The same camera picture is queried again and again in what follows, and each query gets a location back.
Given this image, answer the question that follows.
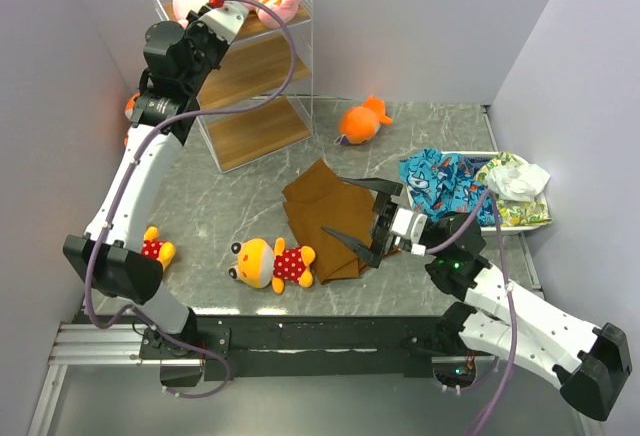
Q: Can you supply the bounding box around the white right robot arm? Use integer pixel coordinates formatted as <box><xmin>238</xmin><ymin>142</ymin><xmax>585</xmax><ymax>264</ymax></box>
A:
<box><xmin>332</xmin><ymin>178</ymin><xmax>632</xmax><ymax>421</ymax></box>

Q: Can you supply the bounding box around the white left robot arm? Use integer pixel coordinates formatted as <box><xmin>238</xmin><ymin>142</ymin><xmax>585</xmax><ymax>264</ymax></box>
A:
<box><xmin>63</xmin><ymin>0</ymin><xmax>275</xmax><ymax>359</ymax></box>

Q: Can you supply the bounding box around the blue patterned cloth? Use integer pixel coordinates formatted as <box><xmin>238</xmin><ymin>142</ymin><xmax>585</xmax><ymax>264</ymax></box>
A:
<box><xmin>398</xmin><ymin>148</ymin><xmax>502</xmax><ymax>227</ymax></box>

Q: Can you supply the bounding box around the orange shark plush toy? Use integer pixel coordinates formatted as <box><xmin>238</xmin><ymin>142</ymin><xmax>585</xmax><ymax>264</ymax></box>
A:
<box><xmin>124</xmin><ymin>92</ymin><xmax>140</xmax><ymax>147</ymax></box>

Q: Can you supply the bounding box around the brown folded cloth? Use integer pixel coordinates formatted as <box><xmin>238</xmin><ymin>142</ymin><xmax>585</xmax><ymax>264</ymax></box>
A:
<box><xmin>283</xmin><ymin>159</ymin><xmax>375</xmax><ymax>284</ymax></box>

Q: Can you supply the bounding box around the orange goldfish plush toy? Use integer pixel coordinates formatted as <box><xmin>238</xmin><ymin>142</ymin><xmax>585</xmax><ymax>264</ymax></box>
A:
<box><xmin>334</xmin><ymin>95</ymin><xmax>393</xmax><ymax>145</ymax></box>

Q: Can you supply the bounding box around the white laundry tray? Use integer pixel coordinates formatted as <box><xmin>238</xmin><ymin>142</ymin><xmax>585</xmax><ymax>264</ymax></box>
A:
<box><xmin>398</xmin><ymin>148</ymin><xmax>552</xmax><ymax>232</ymax></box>

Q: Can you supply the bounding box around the yellow frog plush polka dress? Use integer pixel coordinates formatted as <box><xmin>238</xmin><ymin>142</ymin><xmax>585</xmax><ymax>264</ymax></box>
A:
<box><xmin>228</xmin><ymin>237</ymin><xmax>316</xmax><ymax>294</ymax></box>

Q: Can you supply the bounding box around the white crumpled cloth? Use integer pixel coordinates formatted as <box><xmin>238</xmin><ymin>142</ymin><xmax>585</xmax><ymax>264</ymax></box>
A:
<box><xmin>485</xmin><ymin>163</ymin><xmax>550</xmax><ymax>202</ymax></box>

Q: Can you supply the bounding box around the floral yellow green cloth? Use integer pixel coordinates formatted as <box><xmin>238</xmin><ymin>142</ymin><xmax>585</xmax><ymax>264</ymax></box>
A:
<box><xmin>474</xmin><ymin>151</ymin><xmax>552</xmax><ymax>227</ymax></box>

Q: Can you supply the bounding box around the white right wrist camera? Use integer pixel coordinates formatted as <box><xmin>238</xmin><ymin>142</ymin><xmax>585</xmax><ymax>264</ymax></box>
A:
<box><xmin>390</xmin><ymin>207</ymin><xmax>428</xmax><ymax>256</ymax></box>

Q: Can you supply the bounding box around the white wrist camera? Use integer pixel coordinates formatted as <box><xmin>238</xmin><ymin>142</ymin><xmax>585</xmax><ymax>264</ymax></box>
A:
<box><xmin>199</xmin><ymin>0</ymin><xmax>249</xmax><ymax>45</ymax></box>
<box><xmin>390</xmin><ymin>207</ymin><xmax>428</xmax><ymax>256</ymax></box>

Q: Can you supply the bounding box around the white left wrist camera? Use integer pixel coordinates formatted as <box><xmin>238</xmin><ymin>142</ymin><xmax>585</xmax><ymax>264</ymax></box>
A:
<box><xmin>199</xmin><ymin>0</ymin><xmax>249</xmax><ymax>45</ymax></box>

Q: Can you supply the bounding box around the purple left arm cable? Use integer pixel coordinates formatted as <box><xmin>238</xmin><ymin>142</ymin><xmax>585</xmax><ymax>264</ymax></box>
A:
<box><xmin>83</xmin><ymin>0</ymin><xmax>294</xmax><ymax>330</ymax></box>

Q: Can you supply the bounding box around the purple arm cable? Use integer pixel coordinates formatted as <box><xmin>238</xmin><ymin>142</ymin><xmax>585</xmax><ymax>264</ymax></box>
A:
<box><xmin>83</xmin><ymin>0</ymin><xmax>294</xmax><ymax>330</ymax></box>
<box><xmin>419</xmin><ymin>190</ymin><xmax>516</xmax><ymax>436</ymax></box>

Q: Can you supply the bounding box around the white wire wooden shelf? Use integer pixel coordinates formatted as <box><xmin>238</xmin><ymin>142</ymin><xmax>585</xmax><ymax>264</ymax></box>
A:
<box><xmin>143</xmin><ymin>0</ymin><xmax>315</xmax><ymax>174</ymax></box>

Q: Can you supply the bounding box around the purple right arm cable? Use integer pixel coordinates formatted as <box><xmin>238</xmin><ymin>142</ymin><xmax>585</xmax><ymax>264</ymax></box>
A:
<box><xmin>419</xmin><ymin>190</ymin><xmax>516</xmax><ymax>436</ymax></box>

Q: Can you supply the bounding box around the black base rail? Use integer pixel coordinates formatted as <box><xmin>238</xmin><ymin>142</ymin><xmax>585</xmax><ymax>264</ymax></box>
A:
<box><xmin>137</xmin><ymin>313</ymin><xmax>501</xmax><ymax>382</ymax></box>

